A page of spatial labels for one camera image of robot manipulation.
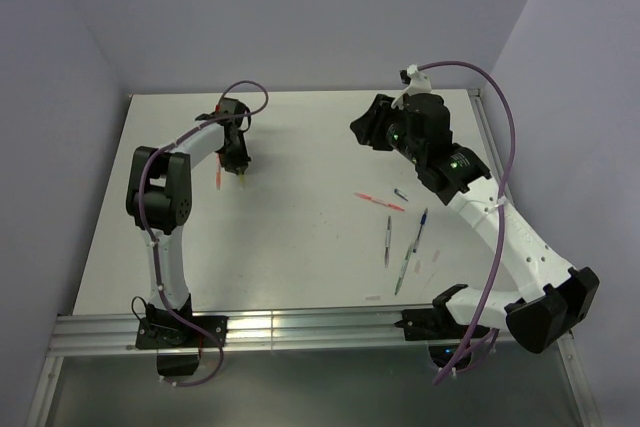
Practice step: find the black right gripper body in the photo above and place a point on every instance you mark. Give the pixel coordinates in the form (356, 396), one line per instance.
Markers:
(386, 127)

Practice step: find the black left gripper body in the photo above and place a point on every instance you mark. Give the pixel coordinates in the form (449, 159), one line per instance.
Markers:
(235, 156)

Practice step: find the orange highlighter pen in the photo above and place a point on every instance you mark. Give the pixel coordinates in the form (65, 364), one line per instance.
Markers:
(218, 173)

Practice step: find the pink highlighter pen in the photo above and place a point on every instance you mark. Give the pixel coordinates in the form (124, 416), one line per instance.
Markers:
(380, 202)

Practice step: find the purple highlighter pen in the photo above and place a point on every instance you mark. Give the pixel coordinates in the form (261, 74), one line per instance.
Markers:
(388, 241)

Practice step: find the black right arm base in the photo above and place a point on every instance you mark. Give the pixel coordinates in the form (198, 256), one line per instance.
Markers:
(425, 327)

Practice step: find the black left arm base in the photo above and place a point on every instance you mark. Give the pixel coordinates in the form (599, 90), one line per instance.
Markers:
(179, 352)

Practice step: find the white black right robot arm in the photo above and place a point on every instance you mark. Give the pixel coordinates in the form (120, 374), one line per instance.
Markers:
(551, 296)

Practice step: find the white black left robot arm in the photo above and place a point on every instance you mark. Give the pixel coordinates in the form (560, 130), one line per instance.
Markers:
(159, 199)

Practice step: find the blue pen cap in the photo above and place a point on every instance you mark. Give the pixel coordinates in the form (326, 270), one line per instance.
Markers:
(400, 194)

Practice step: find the blue ballpoint pen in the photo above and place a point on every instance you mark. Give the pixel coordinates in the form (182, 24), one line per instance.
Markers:
(420, 230)

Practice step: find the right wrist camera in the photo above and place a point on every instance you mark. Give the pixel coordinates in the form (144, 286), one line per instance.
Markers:
(415, 82)

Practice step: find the aluminium front rail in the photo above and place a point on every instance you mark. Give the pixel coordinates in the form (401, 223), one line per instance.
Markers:
(258, 330)

